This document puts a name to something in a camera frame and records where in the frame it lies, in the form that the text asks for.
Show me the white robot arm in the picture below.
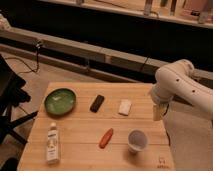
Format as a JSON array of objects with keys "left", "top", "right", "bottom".
[{"left": 150, "top": 59, "right": 213, "bottom": 120}]

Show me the green ceramic bowl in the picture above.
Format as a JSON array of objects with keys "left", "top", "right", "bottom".
[{"left": 44, "top": 88, "right": 76, "bottom": 116}]

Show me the white plastic cup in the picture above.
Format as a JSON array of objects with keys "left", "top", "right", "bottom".
[{"left": 128, "top": 130, "right": 148, "bottom": 154}]

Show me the black rectangular block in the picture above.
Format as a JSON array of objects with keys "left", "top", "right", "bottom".
[{"left": 90, "top": 95, "right": 105, "bottom": 113}]

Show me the black office chair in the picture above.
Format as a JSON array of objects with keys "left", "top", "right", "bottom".
[{"left": 0, "top": 54, "right": 39, "bottom": 171}]

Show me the black floor cable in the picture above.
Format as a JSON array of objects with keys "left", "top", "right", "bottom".
[{"left": 3, "top": 39, "right": 44, "bottom": 75}]

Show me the orange carrot toy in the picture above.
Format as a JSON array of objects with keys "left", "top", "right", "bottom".
[{"left": 99, "top": 128, "right": 114, "bottom": 148}]

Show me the white lotion bottle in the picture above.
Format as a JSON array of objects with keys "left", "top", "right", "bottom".
[{"left": 46, "top": 122, "right": 60, "bottom": 164}]

